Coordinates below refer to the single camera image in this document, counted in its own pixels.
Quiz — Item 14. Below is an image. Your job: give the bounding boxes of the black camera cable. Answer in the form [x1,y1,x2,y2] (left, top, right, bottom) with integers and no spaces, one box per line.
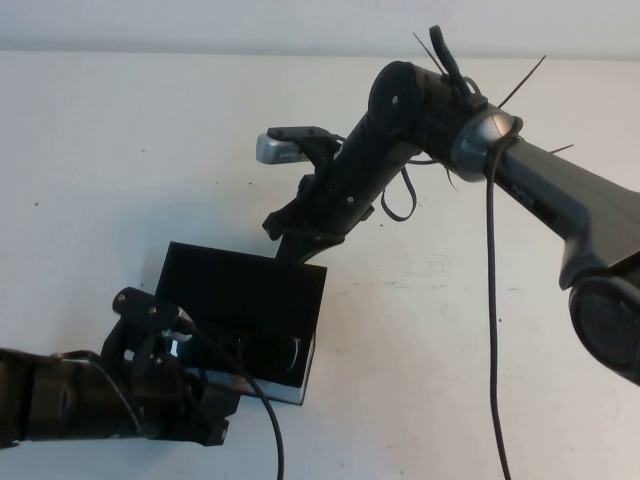
[174,314,287,480]
[482,115,524,480]

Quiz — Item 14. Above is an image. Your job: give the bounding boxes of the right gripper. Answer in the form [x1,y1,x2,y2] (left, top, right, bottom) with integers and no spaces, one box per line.
[263,169,376,265]

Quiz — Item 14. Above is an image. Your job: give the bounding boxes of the thin black cable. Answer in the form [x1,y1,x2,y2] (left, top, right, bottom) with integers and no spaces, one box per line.
[51,349,144,437]
[380,167,419,222]

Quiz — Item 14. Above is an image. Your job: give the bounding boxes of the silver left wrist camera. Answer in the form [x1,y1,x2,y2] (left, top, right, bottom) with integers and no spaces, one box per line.
[167,307,201,359]

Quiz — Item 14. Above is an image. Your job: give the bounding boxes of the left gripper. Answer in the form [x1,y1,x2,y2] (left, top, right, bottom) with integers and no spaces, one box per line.
[101,319,242,447]

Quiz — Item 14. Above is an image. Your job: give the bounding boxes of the black right camera mount bracket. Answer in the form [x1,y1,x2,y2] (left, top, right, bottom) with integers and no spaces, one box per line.
[267,124,346,174]

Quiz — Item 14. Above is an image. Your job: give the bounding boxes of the black case with blue-orange print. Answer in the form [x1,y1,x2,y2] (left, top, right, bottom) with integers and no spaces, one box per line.
[153,241,329,407]

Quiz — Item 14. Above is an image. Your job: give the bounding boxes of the black right camera cable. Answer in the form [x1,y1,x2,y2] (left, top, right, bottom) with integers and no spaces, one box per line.
[482,115,524,480]

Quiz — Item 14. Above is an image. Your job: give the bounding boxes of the black left camera cable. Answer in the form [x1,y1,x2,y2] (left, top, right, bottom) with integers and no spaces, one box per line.
[174,314,287,480]

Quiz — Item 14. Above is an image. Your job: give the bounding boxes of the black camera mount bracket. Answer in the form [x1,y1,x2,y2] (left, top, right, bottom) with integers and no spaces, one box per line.
[110,286,182,334]
[267,124,346,174]

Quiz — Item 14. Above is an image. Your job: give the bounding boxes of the black-framed glasses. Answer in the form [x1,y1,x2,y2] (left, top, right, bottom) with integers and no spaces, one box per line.
[199,333,307,381]

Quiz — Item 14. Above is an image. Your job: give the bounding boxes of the black left camera mount bracket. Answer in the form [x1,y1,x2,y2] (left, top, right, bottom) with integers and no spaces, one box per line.
[110,286,182,334]

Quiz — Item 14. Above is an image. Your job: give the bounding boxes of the black and silver right wrist camera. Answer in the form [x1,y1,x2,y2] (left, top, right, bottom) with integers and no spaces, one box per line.
[254,130,307,165]

